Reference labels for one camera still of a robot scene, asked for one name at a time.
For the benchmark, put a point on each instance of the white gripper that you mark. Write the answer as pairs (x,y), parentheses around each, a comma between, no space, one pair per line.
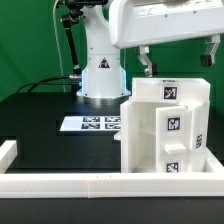
(135,23)

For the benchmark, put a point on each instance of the white cabinet body box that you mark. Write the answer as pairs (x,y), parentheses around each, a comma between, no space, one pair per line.
(138,136)

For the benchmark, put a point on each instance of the white cabinet top block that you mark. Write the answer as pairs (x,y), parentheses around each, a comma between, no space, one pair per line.
(178,91)

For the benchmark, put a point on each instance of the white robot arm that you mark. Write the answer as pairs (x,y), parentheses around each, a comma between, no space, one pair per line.
(103,77)

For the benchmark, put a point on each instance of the white marker tag sheet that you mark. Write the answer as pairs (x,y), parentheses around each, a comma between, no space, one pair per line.
(91,123)

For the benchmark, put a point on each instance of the white U-shaped frame fence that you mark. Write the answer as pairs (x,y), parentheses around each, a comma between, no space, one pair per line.
(210,182)

